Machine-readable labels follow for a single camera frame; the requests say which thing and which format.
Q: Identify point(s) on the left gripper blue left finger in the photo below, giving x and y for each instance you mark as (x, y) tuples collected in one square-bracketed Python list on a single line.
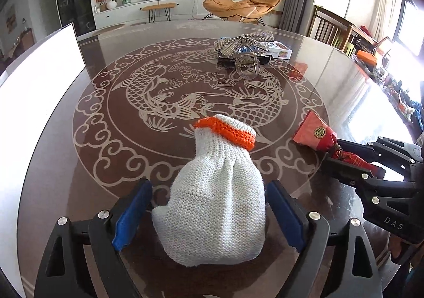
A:
[(63, 271)]

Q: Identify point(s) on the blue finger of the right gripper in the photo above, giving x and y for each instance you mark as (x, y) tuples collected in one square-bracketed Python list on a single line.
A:
[(397, 155), (347, 173)]

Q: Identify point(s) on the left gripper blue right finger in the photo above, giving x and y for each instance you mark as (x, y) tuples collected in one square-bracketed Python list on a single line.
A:
[(353, 270)]

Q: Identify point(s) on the red snack packet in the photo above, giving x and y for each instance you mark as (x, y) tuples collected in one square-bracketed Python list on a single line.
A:
[(316, 134)]

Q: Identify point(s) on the white glove orange cuff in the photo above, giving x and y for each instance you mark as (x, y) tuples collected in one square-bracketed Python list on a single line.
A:
[(216, 211)]

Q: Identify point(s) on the blue white cardboard box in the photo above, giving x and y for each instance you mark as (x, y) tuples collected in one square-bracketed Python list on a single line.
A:
[(276, 50)]

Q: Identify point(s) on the rhinestone bow hair clip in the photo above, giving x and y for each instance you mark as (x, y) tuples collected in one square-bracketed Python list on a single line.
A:
[(258, 39)]

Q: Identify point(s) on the orange object on sideboard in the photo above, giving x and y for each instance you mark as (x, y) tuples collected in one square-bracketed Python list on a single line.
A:
[(367, 58)]

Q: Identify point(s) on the wooden dining chair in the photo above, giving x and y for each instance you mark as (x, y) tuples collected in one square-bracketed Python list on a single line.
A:
[(329, 28)]

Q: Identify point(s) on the white storage bin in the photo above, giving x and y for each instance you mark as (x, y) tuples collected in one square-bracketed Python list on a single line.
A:
[(34, 85)]

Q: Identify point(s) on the orange lounge chair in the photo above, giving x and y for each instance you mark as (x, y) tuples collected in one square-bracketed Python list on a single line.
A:
[(243, 11)]

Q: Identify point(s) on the white tv cabinet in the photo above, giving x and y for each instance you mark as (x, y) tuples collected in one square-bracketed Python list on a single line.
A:
[(131, 13)]

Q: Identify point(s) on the wooden bench stool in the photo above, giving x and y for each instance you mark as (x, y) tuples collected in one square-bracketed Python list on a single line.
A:
[(154, 9)]

